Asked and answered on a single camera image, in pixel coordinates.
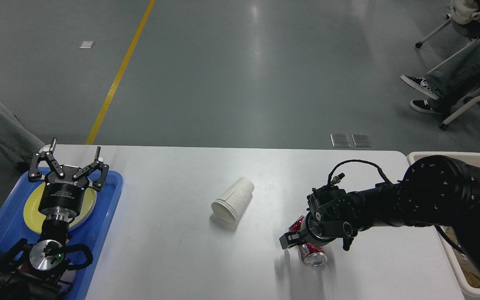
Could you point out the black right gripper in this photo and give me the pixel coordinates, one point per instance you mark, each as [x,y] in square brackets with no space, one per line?
[305,234]

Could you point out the floor socket plate right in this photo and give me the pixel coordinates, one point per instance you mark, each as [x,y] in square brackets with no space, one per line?
[362,140]

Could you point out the white office chair with jacket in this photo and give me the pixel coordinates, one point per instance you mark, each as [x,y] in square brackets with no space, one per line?
[463,16]

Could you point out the standing person grey trousers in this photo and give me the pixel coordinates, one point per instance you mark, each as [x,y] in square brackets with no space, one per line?
[2,125]

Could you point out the floor socket plate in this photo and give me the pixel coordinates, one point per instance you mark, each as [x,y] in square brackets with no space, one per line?
[362,140]
[340,140]

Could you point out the yellow plastic plate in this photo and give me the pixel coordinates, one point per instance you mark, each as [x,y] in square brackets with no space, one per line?
[33,218]

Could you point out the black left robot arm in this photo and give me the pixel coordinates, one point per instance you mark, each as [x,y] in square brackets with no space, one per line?
[51,255]

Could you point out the white paper cup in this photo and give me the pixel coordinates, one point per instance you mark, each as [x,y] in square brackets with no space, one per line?
[231,205]

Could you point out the beige plastic bin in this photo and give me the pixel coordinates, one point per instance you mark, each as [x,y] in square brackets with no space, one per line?
[469,292]

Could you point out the floor socket plate left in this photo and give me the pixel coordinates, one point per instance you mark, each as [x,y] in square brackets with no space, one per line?
[340,140]

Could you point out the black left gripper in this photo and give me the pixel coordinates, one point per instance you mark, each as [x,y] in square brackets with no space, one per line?
[65,191]

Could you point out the crushed red soda can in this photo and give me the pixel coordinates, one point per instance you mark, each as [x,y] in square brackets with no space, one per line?
[311,255]

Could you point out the seated person in jeans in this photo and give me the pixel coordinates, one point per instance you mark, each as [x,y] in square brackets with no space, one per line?
[419,105]

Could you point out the blue plastic tray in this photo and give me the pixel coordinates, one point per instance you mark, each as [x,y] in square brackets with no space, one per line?
[92,232]

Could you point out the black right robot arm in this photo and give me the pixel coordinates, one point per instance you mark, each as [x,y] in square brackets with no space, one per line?
[436,190]

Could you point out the pale green plate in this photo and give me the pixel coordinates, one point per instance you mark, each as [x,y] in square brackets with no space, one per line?
[86,211]

